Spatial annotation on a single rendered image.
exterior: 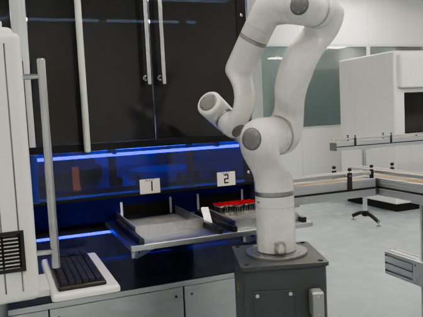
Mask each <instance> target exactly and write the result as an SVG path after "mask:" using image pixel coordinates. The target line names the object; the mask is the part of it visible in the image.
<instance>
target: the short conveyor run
mask: <svg viewBox="0 0 423 317"><path fill-rule="evenodd" d="M332 169H333V170H332V173H328V174H316V175H304V176H297V177H292V178H293V185H294V200H295V206H297V205H302V204H313V203H322V202H328V201H338V200H343V199H353V198H359V197H368V196H376V180H375V178H370V179H367V178H363V177H362V176H360V175H370V174H371V171H363V170H354V171H352V168H348V169H347V170H348V171H347V172H336V170H335V169H336V166H332ZM353 176H357V177H353ZM341 177H345V178H341ZM337 178H339V179H337ZM324 179H327V180H324ZM318 180H321V181H318ZM306 181H309V182H306ZM294 182H297V183H294Z"/></svg>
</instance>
